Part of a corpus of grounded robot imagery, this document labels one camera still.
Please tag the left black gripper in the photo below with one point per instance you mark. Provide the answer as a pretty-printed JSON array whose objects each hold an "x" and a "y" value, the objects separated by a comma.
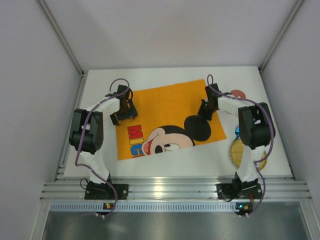
[{"x": 125, "y": 115}]

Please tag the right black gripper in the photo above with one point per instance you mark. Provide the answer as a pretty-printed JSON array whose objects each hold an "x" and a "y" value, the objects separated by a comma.
[{"x": 204, "y": 115}]

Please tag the orange Mickey Mouse placemat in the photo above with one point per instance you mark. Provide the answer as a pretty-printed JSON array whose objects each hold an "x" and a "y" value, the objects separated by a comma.
[{"x": 167, "y": 121}]

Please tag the pink plastic cup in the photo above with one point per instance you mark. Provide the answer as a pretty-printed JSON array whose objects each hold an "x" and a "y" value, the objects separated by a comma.
[{"x": 238, "y": 94}]

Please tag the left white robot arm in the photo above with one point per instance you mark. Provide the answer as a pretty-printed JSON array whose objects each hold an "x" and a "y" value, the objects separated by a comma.
[{"x": 87, "y": 130}]

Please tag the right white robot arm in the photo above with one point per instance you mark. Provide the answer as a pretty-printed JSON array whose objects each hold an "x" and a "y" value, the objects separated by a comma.
[{"x": 256, "y": 129}]

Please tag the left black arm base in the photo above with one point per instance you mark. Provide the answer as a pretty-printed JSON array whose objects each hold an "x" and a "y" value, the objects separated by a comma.
[{"x": 103, "y": 191}]

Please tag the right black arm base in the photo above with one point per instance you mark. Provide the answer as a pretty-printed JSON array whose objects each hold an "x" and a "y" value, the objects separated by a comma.
[{"x": 238, "y": 189}]

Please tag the yellow round plate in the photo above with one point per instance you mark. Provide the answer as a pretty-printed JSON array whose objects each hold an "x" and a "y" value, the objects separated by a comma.
[{"x": 236, "y": 150}]

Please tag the perforated grey cable duct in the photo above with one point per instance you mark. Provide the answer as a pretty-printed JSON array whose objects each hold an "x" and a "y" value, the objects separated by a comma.
[{"x": 140, "y": 207}]

